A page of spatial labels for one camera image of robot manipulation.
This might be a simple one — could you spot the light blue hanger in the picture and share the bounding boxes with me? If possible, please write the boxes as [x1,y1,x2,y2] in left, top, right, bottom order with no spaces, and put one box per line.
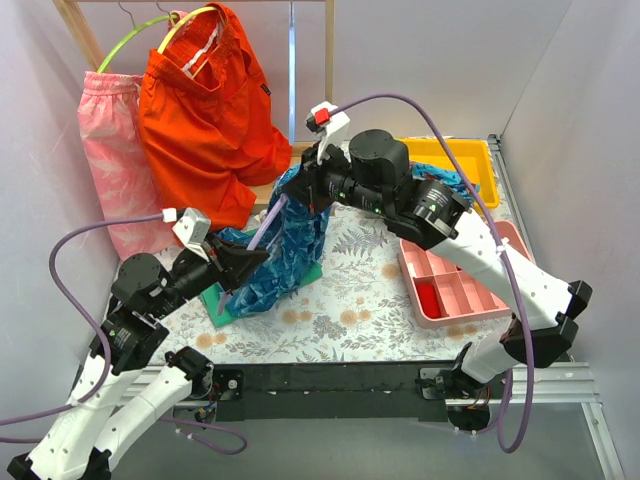
[288,1,296,146]

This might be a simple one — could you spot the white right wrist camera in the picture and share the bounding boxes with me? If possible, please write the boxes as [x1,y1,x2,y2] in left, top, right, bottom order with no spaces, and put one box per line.
[305,101,350,165]

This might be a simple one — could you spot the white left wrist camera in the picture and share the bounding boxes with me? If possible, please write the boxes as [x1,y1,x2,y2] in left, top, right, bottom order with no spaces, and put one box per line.
[162,208,211,260]

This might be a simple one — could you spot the green folded cloth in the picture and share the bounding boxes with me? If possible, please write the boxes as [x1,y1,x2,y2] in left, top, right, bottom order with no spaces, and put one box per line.
[199,263,323,327]

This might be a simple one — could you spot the pink divided tray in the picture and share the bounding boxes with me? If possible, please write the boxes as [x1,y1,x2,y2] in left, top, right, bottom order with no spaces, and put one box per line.
[398,240,510,329]

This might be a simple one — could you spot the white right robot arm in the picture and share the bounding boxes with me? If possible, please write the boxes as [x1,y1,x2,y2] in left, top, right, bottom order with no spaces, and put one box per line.
[284,129,592,398]

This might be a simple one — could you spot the dark blue shark shorts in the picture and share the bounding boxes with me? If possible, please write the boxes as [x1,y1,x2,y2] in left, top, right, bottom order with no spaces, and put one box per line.
[226,198,331,317]

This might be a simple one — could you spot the lilac hanger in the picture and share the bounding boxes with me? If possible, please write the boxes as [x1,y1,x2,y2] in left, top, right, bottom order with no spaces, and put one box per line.
[217,194,287,316]

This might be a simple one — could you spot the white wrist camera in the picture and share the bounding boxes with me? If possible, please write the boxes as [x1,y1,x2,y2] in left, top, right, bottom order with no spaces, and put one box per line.
[305,101,350,165]
[162,208,211,260]

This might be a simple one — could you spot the green hanger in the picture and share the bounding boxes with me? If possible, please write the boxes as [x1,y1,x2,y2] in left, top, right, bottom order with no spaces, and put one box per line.
[95,12,180,74]

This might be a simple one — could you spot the yellow hanger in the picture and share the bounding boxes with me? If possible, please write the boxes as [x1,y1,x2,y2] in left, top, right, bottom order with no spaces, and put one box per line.
[157,4,221,55]

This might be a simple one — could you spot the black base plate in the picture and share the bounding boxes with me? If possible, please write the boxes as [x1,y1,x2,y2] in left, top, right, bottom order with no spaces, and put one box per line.
[154,360,506,422]

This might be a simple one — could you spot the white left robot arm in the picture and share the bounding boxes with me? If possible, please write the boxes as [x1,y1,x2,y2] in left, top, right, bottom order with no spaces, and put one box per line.
[7,234,268,479]

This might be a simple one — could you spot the orange shorts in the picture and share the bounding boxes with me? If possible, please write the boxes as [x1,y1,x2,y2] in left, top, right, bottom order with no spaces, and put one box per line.
[139,3,292,230]

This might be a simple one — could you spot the red rolled cloth front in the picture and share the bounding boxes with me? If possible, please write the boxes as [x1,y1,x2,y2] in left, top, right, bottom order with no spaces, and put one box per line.
[416,283,442,319]

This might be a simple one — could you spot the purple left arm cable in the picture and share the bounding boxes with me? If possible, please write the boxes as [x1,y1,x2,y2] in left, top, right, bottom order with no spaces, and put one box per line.
[0,211,249,455]

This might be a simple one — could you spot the yellow plastic bin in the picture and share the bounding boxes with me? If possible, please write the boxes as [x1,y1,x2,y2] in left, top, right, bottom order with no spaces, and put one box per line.
[397,137,501,210]

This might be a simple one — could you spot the pink patterned shorts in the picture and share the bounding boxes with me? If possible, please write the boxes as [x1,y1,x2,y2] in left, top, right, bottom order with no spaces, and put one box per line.
[77,70,174,260]

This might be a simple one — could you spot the light blue patterned shorts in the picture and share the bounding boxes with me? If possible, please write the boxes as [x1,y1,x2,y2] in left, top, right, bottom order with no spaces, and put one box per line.
[411,162,475,202]

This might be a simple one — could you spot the wooden clothes rack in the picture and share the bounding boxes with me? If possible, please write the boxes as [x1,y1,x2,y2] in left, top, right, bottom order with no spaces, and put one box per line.
[52,0,337,211]

